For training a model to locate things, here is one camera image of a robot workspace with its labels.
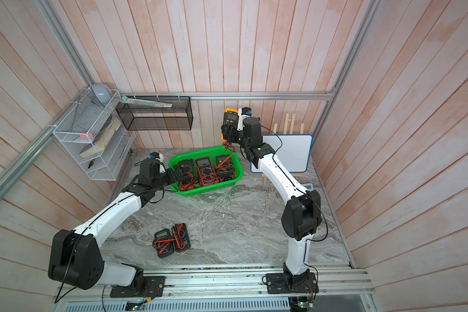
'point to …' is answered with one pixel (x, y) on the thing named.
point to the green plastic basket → (195, 190)
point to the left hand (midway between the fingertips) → (177, 173)
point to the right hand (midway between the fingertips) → (225, 126)
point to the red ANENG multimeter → (207, 175)
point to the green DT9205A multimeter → (225, 168)
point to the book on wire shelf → (112, 125)
